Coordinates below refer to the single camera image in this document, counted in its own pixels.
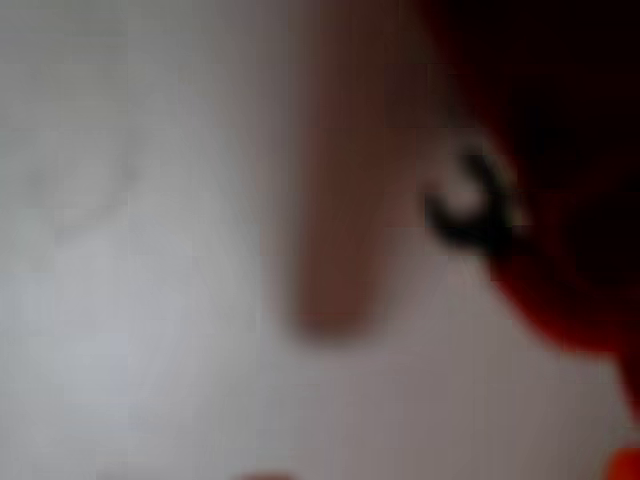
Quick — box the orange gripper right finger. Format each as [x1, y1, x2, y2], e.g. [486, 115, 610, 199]
[606, 443, 640, 480]

